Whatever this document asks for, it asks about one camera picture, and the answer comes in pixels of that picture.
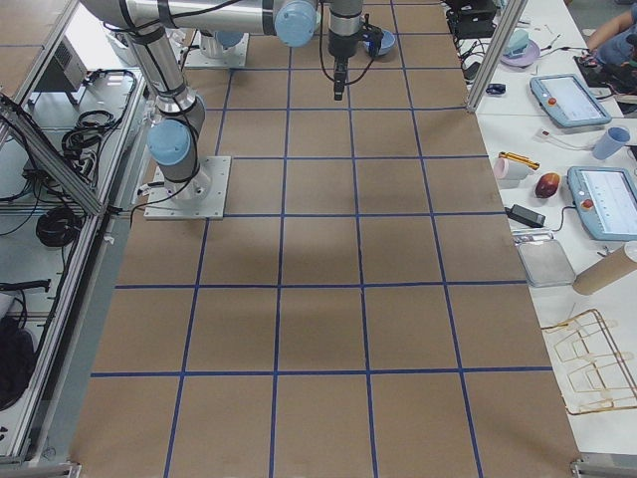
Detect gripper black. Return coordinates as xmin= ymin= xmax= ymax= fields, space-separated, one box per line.
xmin=328 ymin=32 xmax=359 ymax=101

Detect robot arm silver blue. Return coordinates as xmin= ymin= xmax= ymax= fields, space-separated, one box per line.
xmin=200 ymin=30 xmax=244 ymax=59
xmin=80 ymin=1 xmax=382 ymax=124

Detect blue bowl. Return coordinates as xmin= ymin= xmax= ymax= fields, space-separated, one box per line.
xmin=363 ymin=29 xmax=395 ymax=58

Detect small blue device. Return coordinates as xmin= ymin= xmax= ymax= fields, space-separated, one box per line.
xmin=485 ymin=83 xmax=507 ymax=96

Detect teal sponge block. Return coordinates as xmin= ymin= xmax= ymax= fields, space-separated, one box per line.
xmin=504 ymin=29 xmax=530 ymax=58

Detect purple plate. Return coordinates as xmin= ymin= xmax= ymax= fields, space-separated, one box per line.
xmin=500 ymin=40 xmax=540 ymax=68

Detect black power adapter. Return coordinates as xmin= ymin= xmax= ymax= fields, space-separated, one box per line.
xmin=505 ymin=204 xmax=545 ymax=228

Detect far blue teach pendant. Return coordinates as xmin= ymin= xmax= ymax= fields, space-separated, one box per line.
xmin=530 ymin=74 xmax=612 ymax=127

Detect blue teach pendant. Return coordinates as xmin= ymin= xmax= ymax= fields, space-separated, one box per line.
xmin=566 ymin=166 xmax=636 ymax=242
xmin=530 ymin=74 xmax=612 ymax=127

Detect silver metal tray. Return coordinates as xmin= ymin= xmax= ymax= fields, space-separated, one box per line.
xmin=512 ymin=229 xmax=575 ymax=288

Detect person in blue shirt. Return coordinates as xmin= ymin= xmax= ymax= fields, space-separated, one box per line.
xmin=586 ymin=4 xmax=636 ymax=66

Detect light blue plastic cup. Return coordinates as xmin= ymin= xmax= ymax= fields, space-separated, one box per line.
xmin=592 ymin=126 xmax=631 ymax=160

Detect near blue teach pendant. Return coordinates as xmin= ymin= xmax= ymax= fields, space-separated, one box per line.
xmin=566 ymin=166 xmax=636 ymax=242

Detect cardboard tube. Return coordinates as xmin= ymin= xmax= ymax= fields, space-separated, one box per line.
xmin=572 ymin=241 xmax=636 ymax=295

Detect aluminium frame post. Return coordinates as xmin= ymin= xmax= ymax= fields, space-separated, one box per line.
xmin=466 ymin=0 xmax=527 ymax=113

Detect coiled black cables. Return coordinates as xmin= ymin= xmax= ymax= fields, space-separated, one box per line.
xmin=35 ymin=204 xmax=84 ymax=248

